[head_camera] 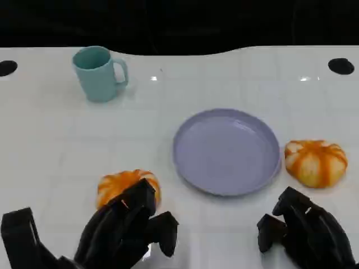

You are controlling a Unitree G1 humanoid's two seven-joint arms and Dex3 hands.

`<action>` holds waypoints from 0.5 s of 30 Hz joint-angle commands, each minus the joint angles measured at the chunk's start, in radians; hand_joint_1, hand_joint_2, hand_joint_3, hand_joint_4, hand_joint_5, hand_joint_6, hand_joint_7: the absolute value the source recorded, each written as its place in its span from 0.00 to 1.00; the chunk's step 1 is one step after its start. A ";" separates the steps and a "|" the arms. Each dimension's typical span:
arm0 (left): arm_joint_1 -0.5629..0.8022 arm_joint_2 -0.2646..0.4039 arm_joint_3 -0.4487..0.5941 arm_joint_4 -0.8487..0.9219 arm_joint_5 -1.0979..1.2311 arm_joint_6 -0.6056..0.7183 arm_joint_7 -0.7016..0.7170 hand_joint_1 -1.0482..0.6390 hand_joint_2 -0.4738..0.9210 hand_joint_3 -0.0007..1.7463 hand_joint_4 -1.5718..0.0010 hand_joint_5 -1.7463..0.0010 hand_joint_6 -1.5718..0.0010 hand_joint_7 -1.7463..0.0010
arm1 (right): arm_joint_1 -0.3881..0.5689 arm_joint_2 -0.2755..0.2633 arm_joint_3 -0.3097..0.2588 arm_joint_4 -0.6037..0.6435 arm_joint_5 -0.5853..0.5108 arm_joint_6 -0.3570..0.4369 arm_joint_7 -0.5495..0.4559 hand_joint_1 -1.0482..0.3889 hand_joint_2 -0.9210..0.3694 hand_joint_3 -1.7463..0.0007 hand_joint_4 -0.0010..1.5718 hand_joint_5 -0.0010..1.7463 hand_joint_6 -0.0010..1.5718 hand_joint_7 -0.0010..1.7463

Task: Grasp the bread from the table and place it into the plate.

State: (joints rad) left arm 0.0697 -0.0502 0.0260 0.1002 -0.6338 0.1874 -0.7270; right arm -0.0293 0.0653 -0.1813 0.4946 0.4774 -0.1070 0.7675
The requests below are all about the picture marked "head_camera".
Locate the pale green mug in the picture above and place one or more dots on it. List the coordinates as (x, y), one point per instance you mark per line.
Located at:
(95, 81)

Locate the black round table grommet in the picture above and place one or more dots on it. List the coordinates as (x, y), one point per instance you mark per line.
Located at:
(340, 66)
(7, 68)

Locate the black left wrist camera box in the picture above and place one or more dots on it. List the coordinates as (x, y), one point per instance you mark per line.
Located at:
(19, 235)

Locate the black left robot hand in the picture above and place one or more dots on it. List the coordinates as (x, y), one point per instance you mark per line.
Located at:
(117, 232)

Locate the orange and white toy bread roll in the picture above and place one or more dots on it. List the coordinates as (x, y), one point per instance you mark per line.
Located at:
(117, 180)
(314, 165)

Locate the lilac plate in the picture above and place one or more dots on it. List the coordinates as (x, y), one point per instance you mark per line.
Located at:
(224, 151)

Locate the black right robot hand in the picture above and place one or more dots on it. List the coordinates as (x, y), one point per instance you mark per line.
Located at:
(311, 238)

